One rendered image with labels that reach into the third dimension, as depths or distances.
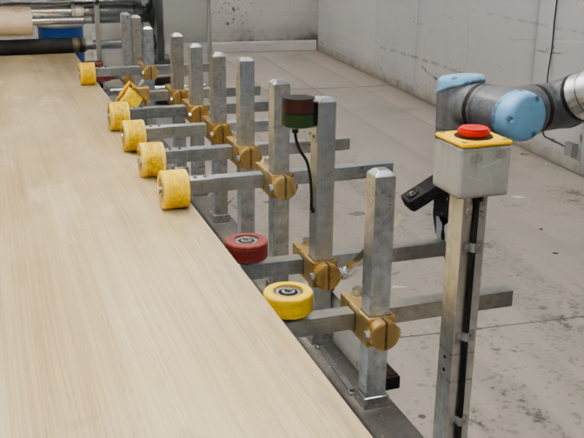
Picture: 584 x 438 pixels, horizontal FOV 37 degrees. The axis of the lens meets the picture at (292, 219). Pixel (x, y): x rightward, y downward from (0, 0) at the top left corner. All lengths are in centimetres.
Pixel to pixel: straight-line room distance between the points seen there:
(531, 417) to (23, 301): 188
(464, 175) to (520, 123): 55
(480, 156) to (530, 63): 512
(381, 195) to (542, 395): 179
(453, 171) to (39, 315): 66
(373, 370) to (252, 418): 43
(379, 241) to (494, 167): 34
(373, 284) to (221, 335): 27
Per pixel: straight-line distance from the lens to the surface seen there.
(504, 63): 651
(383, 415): 149
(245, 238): 163
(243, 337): 128
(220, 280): 148
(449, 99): 170
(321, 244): 163
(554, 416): 296
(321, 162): 158
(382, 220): 137
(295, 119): 154
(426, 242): 179
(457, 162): 108
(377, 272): 140
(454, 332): 118
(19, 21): 401
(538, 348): 337
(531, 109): 163
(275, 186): 181
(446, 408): 124
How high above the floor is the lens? 147
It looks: 19 degrees down
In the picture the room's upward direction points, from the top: 1 degrees clockwise
